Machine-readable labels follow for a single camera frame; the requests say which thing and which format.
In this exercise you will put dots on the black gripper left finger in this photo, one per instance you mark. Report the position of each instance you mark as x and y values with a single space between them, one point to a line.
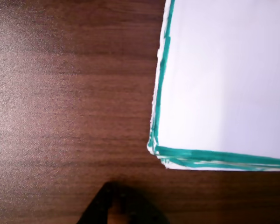
96 205

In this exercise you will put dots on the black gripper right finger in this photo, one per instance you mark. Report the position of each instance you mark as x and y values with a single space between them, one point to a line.
140 210

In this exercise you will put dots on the white paper sheet green border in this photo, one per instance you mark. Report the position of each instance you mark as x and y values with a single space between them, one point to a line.
224 81

